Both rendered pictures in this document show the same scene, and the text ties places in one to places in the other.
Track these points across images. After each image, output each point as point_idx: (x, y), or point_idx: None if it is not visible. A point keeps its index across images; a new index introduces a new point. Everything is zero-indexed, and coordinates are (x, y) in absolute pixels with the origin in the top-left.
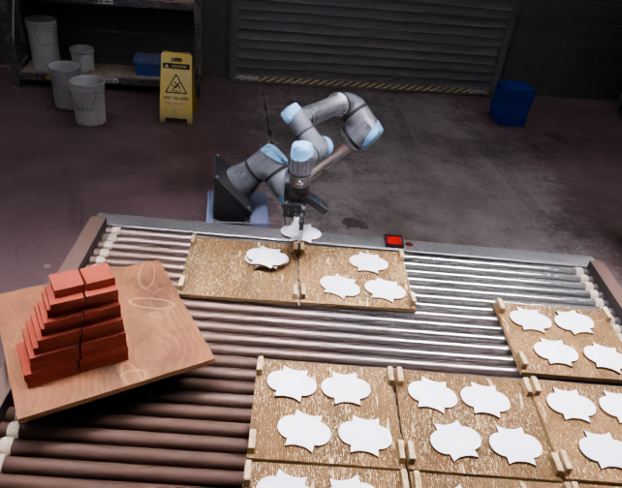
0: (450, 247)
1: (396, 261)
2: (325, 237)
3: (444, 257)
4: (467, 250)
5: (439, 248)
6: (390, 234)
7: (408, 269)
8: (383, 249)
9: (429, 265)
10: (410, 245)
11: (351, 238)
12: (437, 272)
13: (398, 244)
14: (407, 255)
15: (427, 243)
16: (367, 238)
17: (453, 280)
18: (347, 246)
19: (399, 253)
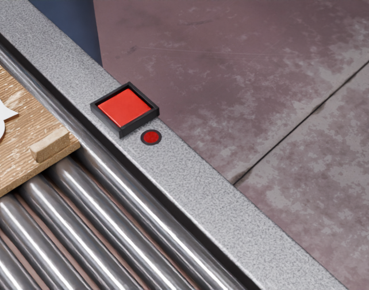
0: (231, 208)
1: (26, 153)
2: (25, 23)
3: (165, 220)
4: (262, 246)
5: (200, 192)
6: (138, 91)
7: (33, 188)
8: (81, 112)
9: (96, 214)
10: (148, 141)
11: (64, 53)
12: (78, 242)
13: (111, 121)
14: (96, 157)
15: (196, 163)
16: (93, 72)
17: (73, 289)
18: (31, 64)
19: (46, 137)
